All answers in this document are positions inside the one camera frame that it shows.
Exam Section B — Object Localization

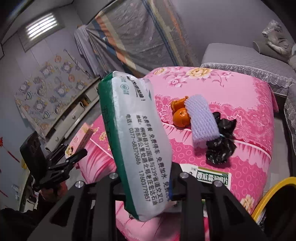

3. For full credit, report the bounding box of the pink cardboard box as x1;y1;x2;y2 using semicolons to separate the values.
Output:
65;123;94;159

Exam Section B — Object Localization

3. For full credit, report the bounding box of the whole orange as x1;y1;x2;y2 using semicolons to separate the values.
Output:
173;108;191;128

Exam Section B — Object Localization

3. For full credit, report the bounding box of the yellow rimmed trash bin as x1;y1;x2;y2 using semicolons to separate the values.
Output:
252;177;295;237

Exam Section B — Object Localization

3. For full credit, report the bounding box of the white tiger plush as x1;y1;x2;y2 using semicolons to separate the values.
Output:
262;20;293;56

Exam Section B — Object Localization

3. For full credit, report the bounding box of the flat green tissue pack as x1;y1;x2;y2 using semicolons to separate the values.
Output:
180;164;232;190

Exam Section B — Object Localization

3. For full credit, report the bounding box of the striped grey hanging sheet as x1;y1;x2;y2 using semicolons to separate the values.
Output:
74;1;200;78

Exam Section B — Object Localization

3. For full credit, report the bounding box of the left hand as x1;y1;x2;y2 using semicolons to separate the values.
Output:
40;181;68;202

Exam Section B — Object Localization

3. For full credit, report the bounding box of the grey bolster cushion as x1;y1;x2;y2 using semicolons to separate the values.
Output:
252;41;288;63

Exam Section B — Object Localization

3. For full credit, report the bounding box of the grey quilted sofa cover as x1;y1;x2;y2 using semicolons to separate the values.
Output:
201;43;295;151

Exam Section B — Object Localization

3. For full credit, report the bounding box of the white low cabinet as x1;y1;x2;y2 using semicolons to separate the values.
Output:
45;77;101;153

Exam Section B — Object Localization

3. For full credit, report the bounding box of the black plastic bag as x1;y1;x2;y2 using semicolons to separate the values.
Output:
206;112;237;165

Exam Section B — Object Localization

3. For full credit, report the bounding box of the peeled orange peel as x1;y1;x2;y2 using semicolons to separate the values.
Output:
171;96;189;114

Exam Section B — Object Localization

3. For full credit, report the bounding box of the purple foam fruit net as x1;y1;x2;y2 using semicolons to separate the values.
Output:
185;94;220;147

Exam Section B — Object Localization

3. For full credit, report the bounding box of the green tissue pack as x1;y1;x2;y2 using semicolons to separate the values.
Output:
98;71;172;221
180;164;232;190

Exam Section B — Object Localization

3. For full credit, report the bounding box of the patterned cloth on cabinet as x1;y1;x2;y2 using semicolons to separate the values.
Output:
15;50;95;139

